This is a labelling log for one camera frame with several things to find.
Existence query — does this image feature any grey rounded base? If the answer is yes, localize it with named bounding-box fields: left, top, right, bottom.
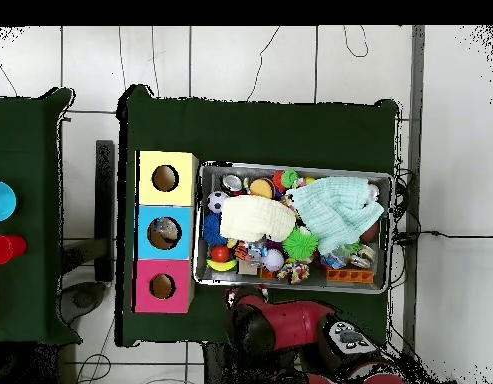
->
left=58, top=280, right=108, bottom=326

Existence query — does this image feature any shallow metal mesh bin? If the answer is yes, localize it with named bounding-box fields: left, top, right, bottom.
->
left=192, top=160, right=395, bottom=295

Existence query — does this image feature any mint green waffle cloth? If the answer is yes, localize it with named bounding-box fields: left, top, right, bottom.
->
left=287, top=175, right=386, bottom=256

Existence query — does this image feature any red cup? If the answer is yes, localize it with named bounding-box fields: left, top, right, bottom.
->
left=0, top=234, right=28, bottom=266

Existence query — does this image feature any cream waffle cloth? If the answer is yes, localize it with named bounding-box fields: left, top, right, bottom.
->
left=219, top=194, right=297, bottom=243

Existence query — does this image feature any silver drink can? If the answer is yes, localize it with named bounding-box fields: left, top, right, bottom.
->
left=220, top=173, right=245, bottom=197

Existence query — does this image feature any black white soccer ball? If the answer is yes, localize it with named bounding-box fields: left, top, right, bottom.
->
left=206, top=190, right=230, bottom=215

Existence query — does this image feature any small green spiky toy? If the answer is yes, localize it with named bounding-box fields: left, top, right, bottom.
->
left=280, top=168, right=299, bottom=189

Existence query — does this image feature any white baseball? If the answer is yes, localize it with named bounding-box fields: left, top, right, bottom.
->
left=261, top=248, right=286, bottom=273

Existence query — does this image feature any large green spiky eyed toy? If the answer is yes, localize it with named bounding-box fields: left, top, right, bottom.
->
left=281, top=226, right=320, bottom=262

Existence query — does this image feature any black power cable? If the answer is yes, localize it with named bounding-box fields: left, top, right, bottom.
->
left=393, top=228, right=493, bottom=246

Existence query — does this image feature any blue spiky ball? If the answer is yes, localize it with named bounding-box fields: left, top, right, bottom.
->
left=201, top=213, right=229, bottom=247

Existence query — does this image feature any dark green tablecloth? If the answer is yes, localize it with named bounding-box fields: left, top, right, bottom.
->
left=115, top=84, right=400, bottom=347

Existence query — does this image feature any blue cup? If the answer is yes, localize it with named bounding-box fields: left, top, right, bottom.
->
left=0, top=180, right=18, bottom=224

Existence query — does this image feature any orange plastic block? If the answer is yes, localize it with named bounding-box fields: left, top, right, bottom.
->
left=324, top=266, right=375, bottom=285

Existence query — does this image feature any wooden box with three holes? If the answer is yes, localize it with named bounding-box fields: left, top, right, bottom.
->
left=131, top=150, right=200, bottom=314

